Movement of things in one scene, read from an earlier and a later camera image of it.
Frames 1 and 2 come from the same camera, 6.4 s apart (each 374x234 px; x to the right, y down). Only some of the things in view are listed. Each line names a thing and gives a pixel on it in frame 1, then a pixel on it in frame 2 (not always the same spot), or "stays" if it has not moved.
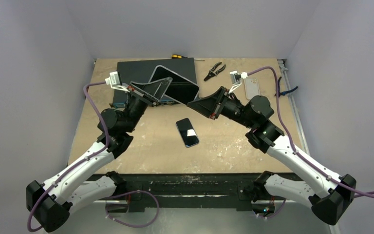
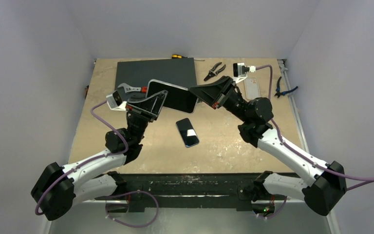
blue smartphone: (187, 132) stays
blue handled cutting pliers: (283, 93) stays
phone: (252, 87) stays
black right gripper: (219, 103) to (224, 97)
